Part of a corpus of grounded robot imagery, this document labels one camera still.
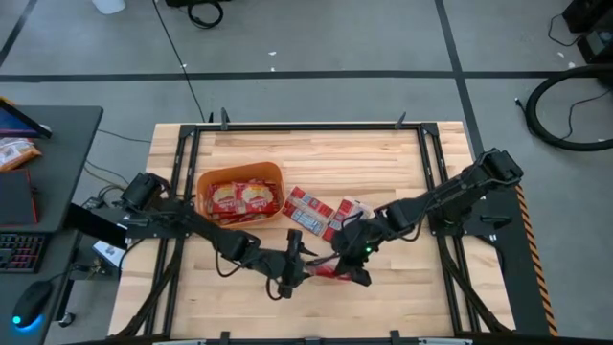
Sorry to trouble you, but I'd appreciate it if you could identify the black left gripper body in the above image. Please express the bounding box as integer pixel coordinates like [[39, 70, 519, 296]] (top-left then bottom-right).
[[261, 228, 308, 300]]

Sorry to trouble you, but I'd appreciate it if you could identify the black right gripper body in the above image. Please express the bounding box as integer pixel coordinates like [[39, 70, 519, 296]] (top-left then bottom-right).
[[330, 228, 375, 289]]

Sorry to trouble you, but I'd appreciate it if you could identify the red popcorn bag pack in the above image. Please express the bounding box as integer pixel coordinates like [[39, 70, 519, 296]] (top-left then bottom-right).
[[306, 261, 358, 283], [233, 179, 282, 216], [208, 212, 269, 226], [205, 181, 238, 216], [282, 185, 336, 237], [321, 195, 375, 243]]

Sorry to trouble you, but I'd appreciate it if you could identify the orange plastic basket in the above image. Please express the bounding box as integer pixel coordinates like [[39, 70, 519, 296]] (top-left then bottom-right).
[[195, 161, 287, 230]]

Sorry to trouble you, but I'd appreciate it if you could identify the white box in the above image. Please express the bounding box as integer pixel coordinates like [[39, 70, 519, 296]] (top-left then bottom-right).
[[92, 239, 126, 269]]

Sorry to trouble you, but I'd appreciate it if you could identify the yellow black hazard tape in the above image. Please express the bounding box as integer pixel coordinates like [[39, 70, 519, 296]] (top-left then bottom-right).
[[515, 185, 560, 337]]

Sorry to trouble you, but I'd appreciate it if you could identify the black desk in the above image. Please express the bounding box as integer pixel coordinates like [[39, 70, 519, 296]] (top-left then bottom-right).
[[0, 104, 104, 345]]

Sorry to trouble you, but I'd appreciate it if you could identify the black mouse blue light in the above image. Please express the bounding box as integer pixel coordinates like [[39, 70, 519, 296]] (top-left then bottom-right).
[[11, 280, 55, 330]]

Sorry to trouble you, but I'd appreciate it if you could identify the backlit black keyboard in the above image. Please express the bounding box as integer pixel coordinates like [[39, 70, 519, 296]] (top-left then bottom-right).
[[0, 232, 49, 274]]

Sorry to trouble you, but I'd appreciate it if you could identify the black notebook red edge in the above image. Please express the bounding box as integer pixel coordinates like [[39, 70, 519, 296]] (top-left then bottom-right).
[[0, 168, 39, 226]]

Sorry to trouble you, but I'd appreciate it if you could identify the orange snack bag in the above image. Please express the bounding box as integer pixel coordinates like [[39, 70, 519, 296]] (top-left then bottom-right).
[[0, 137, 43, 173]]

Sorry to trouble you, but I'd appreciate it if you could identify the tilted monitor screen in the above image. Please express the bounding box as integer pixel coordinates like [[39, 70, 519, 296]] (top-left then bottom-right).
[[0, 95, 53, 140]]

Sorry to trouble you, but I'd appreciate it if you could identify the white container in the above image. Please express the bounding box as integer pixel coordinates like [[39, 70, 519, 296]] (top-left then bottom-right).
[[90, 0, 127, 15]]

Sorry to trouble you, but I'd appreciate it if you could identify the black equipment case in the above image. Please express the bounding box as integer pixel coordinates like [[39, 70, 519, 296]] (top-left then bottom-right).
[[562, 0, 613, 66]]

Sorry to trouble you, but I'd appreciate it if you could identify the thick black hose loop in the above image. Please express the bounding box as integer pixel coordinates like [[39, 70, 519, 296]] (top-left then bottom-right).
[[525, 63, 613, 152]]

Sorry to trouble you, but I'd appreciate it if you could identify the coiled black cable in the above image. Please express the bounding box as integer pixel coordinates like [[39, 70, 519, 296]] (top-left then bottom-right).
[[186, 0, 225, 29]]

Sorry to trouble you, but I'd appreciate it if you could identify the long black floor cable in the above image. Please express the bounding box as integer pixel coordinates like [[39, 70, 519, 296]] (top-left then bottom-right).
[[151, 0, 207, 124]]

